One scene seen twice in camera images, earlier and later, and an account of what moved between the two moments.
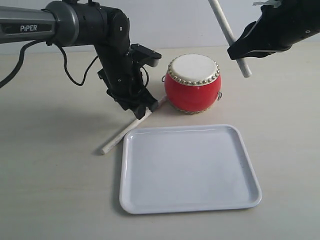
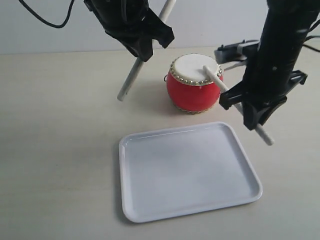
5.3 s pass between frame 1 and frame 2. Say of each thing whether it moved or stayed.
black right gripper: moved
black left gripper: moved
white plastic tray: stayed
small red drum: stayed
